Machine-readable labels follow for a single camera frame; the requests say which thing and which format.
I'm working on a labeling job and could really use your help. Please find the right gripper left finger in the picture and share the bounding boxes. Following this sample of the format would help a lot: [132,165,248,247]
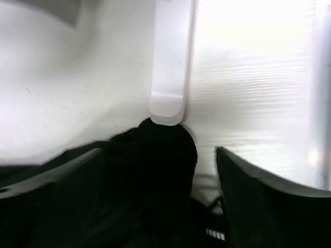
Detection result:
[1,148,104,247]

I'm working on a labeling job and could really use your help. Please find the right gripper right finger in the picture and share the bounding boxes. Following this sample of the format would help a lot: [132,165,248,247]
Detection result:
[216,147,330,247]

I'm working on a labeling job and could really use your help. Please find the black trousers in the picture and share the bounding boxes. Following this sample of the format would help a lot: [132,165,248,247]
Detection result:
[1,119,227,247]

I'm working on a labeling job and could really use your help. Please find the silver clothes rack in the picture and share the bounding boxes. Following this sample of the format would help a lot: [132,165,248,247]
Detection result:
[148,1,195,126]

